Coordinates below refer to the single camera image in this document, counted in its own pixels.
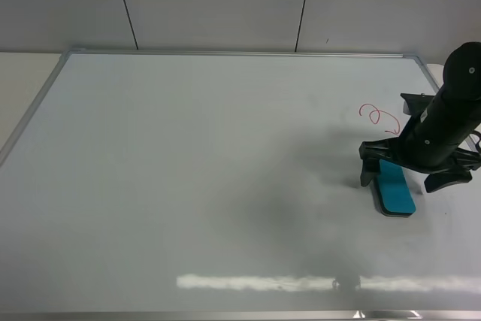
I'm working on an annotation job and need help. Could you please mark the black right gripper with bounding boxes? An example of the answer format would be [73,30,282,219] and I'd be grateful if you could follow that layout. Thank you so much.
[359,95,480,193]

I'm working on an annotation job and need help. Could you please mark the teal whiteboard eraser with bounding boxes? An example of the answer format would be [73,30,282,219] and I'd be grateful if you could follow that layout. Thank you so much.
[374,160,416,217]

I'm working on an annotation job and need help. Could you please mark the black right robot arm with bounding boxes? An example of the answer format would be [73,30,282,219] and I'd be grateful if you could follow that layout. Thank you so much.
[359,42,480,192]

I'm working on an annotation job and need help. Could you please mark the red marker scribble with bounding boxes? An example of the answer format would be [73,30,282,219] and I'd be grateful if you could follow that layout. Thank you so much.
[358,103,401,136]

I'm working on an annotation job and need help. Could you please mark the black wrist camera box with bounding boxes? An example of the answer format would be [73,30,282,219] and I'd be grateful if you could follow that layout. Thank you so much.
[401,93,434,117]

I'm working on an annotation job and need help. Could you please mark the white whiteboard with aluminium frame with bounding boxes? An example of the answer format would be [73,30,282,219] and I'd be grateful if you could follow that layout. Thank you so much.
[1,50,480,320]

